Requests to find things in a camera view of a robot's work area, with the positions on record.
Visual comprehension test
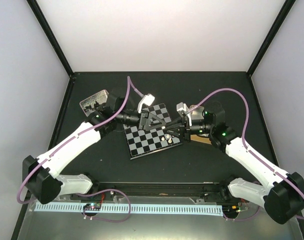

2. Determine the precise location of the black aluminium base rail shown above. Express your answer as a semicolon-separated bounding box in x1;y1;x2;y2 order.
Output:
69;181;297;201

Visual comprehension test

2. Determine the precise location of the right black frame post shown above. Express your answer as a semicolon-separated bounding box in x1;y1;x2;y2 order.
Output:
246;0;296;77

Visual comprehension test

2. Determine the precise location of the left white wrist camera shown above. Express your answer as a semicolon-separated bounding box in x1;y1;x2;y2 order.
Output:
137;93;155;114

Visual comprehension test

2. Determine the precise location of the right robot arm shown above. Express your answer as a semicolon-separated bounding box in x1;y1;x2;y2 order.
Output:
165;102;304;225

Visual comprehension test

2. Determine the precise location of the left black frame post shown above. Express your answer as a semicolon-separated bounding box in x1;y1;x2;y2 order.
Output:
26;0;74;77

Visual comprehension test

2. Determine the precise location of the light blue slotted cable duct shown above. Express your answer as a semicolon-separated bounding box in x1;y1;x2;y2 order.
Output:
34;202;223;217

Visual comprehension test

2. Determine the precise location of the right small circuit board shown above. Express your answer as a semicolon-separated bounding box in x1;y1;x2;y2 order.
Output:
222;205;249;214

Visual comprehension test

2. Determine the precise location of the black frame post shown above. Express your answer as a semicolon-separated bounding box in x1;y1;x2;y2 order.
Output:
246;0;296;77
26;0;74;77

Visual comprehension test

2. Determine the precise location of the small circuit board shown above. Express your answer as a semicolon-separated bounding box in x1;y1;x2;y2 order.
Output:
83;203;101;211
222;205;249;214

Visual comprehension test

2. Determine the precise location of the left small circuit board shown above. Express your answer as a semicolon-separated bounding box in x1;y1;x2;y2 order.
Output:
83;203;101;211

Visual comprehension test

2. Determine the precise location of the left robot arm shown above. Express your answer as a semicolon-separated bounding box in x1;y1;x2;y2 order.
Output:
22;92;166;204

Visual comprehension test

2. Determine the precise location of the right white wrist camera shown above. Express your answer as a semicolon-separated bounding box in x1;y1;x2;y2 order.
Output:
176;102;192;126

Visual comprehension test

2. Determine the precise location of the gold tin box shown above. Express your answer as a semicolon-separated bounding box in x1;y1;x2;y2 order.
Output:
190;106;211;145

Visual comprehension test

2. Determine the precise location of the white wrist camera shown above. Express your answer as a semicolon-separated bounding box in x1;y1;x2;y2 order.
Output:
137;93;155;114
176;102;192;126

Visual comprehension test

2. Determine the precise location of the black and silver chessboard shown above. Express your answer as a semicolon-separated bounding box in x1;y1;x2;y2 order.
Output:
121;102;184;161

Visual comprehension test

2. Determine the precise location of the pink tin box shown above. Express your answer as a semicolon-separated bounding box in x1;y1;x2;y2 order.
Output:
79;89;109;117

